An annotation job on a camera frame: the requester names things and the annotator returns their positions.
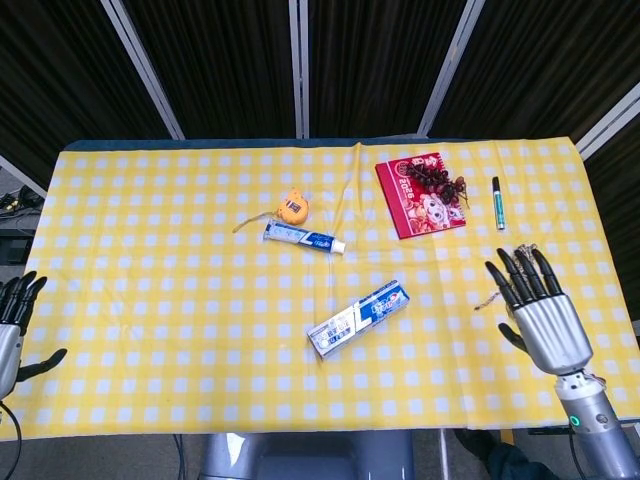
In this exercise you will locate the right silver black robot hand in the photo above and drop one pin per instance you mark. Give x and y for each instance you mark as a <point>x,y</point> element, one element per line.
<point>550,330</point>

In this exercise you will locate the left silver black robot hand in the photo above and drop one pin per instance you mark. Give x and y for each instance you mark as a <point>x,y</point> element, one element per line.
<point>9,345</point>

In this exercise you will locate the blue white toothpaste paper box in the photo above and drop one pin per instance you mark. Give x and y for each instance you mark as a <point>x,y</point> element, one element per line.
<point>360,320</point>

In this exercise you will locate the blue white toothpaste tube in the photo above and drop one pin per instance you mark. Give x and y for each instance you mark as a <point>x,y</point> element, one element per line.
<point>300,235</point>

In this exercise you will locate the grey robot base column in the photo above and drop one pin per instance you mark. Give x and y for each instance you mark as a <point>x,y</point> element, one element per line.
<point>300,460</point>

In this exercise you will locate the green marker pen black cap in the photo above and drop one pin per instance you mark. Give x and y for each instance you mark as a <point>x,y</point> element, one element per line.
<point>498,205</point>

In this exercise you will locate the dark bag under table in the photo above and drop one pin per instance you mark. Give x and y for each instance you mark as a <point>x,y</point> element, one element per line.
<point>510,460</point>

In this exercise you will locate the black power strip with plugs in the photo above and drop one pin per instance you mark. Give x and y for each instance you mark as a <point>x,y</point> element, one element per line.
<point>10,200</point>

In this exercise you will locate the yellow white checkered tablecloth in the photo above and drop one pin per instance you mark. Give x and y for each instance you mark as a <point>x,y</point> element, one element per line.
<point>150,300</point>

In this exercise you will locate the red cartoon calendar booklet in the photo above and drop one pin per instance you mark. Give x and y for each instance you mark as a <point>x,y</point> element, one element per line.
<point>425,222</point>

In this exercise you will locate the dark purple grape bunch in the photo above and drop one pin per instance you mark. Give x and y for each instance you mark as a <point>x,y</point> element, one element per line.
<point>430,175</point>

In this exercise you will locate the orange tape measure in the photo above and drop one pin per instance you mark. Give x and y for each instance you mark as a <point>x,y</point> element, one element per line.
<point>294,207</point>

